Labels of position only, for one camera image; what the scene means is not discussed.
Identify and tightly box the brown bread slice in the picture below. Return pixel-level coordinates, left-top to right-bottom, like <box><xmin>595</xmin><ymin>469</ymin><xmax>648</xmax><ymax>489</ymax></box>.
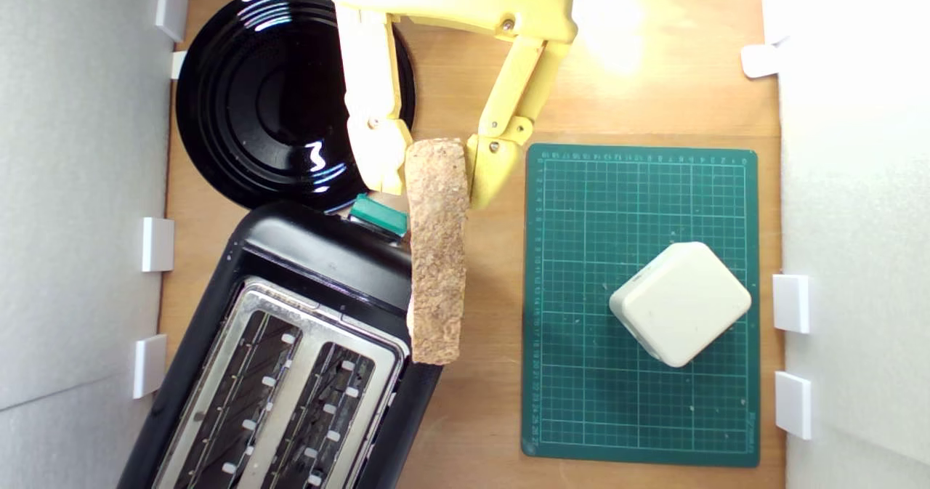
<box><xmin>403</xmin><ymin>137</ymin><xmax>471</xmax><ymax>366</ymax></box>

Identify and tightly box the black two-slot toaster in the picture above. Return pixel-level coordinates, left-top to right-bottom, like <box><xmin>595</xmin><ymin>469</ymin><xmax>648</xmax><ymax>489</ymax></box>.
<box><xmin>116</xmin><ymin>193</ymin><xmax>444</xmax><ymax>489</ymax></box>

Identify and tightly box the black round plate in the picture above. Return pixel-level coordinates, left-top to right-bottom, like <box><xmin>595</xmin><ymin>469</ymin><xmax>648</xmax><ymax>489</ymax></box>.
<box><xmin>175</xmin><ymin>0</ymin><xmax>416</xmax><ymax>212</ymax></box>

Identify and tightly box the white square block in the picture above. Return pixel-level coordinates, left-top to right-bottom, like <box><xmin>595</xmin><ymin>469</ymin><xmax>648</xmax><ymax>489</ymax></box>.
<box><xmin>609</xmin><ymin>241</ymin><xmax>753</xmax><ymax>368</ymax></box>

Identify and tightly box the green cutting mat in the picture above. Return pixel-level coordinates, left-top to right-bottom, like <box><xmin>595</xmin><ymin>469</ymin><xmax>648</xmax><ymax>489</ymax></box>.
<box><xmin>521</xmin><ymin>144</ymin><xmax>761</xmax><ymax>468</ymax></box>

